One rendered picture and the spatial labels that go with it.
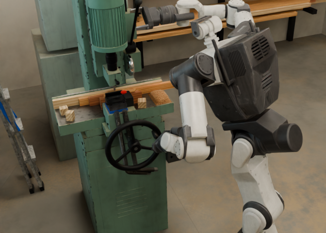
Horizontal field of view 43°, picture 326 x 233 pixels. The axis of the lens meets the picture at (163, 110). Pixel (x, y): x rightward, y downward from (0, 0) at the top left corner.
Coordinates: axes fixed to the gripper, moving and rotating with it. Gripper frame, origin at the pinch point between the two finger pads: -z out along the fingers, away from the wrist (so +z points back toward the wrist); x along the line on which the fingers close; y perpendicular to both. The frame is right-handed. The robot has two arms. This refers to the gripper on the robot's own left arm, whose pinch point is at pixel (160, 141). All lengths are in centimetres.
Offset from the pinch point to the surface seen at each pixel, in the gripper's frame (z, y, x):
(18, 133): -98, 51, -46
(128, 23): -31, 50, 39
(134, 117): -10.6, 15.3, 1.2
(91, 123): -20.8, 27.6, -14.4
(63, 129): -21.1, 35.0, -26.1
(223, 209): -68, -78, 8
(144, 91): -32.4, 18.0, 19.1
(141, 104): -19.5, 15.7, 10.0
